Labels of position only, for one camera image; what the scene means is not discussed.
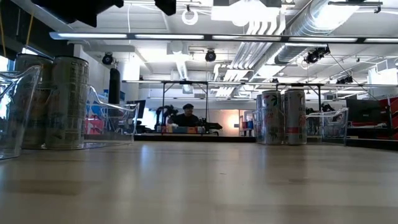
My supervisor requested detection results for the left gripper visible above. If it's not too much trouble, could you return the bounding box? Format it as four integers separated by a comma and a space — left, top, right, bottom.
30, 0, 177, 28

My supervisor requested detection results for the clear plastic bin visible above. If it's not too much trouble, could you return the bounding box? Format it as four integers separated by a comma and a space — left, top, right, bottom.
0, 65, 43, 161
253, 107, 349, 146
18, 83, 140, 151

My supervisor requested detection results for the overhead light bar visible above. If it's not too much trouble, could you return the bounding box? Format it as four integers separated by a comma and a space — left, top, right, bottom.
49, 30, 398, 44

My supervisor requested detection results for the black column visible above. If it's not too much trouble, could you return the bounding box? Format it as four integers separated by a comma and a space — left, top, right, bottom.
108, 67, 121, 134

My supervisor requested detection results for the dark computer monitor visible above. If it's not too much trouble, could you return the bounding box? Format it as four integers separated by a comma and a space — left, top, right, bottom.
133, 99, 146, 119

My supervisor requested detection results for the person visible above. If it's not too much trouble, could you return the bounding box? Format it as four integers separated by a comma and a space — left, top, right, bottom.
167, 103, 203, 128

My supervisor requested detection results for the shelf rack with coloured bins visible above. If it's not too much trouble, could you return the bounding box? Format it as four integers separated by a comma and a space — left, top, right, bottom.
85, 93, 125, 134

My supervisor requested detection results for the black ceiling spotlight cluster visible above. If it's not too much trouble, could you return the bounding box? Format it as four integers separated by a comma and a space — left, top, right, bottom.
303, 45, 331, 65
335, 75, 354, 85

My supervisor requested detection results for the black screen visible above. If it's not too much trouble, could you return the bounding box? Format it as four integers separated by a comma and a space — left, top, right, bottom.
346, 98, 382, 124

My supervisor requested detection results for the red cabinet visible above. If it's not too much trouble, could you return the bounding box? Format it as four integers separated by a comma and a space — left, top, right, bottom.
379, 96, 398, 139

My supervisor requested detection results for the white cable coil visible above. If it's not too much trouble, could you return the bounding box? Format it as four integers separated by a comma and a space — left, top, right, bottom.
181, 8, 199, 26

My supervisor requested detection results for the black ceiling camera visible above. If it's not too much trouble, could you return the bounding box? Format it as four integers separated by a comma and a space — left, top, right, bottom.
101, 52, 114, 66
204, 49, 217, 63

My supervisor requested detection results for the yellow hanging strap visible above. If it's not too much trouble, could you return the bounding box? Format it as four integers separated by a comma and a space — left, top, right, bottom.
25, 12, 34, 47
0, 9, 6, 58

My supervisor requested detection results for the black aluminium table frame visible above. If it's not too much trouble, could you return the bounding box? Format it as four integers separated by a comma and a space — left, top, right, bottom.
0, 133, 398, 152

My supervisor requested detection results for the silver ventilation duct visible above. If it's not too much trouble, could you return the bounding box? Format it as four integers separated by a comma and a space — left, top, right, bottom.
273, 0, 361, 66

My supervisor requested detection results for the black background table frame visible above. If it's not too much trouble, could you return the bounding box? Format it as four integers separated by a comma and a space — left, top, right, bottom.
123, 80, 398, 113

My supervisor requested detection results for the black track light rail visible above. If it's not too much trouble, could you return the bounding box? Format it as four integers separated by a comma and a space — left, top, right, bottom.
328, 1, 383, 14

